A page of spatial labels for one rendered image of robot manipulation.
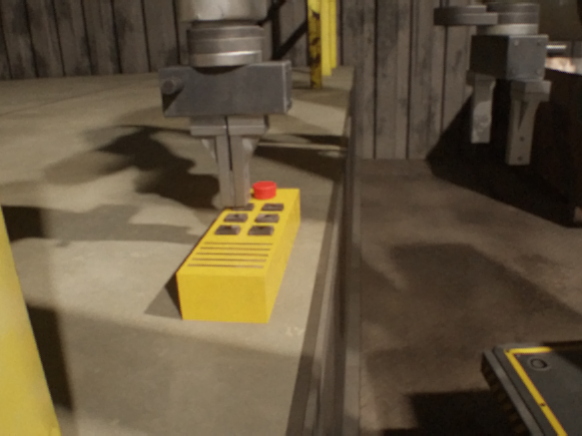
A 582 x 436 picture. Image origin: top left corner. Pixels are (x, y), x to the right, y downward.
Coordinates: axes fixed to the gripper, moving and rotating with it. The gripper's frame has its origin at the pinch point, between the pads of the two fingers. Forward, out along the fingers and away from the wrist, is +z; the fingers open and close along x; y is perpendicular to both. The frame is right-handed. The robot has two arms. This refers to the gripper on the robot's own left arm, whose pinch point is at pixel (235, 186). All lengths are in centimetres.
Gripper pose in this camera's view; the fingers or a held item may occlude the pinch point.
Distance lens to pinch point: 56.2
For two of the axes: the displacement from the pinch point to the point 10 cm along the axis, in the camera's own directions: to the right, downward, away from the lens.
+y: -1.3, 3.5, -9.3
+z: 0.4, 9.4, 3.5
